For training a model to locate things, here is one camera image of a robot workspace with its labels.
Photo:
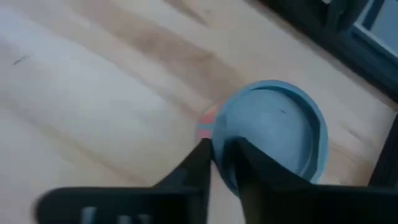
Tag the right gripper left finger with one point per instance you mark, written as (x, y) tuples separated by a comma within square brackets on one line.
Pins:
[(155, 205)]

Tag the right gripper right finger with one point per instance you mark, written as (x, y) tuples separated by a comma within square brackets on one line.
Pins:
[(295, 205)]

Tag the black aluminium table frame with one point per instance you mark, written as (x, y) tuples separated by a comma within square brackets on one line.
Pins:
[(342, 40)]

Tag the red sided tin can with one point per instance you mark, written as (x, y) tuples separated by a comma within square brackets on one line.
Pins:
[(273, 121)]

